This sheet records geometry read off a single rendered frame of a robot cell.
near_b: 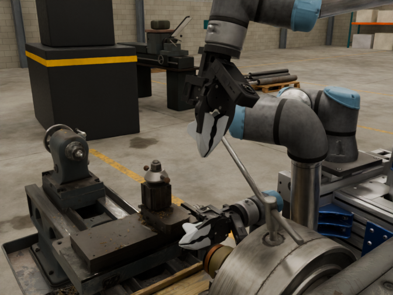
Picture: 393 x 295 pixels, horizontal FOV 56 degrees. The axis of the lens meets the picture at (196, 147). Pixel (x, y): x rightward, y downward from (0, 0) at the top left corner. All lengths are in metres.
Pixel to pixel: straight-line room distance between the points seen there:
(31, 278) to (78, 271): 0.70
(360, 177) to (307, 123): 0.57
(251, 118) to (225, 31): 0.28
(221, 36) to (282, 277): 0.43
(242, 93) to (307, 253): 0.29
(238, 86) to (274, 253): 0.29
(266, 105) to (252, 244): 0.36
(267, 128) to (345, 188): 0.54
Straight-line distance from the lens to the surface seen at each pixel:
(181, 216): 1.20
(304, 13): 0.73
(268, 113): 0.90
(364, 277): 0.62
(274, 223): 0.67
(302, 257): 0.67
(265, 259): 0.68
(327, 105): 1.29
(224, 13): 0.71
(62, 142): 1.65
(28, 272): 1.91
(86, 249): 1.18
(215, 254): 0.87
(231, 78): 0.66
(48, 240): 1.78
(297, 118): 0.89
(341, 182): 1.35
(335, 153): 1.32
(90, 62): 5.23
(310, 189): 0.98
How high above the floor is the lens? 1.61
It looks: 19 degrees down
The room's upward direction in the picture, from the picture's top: straight up
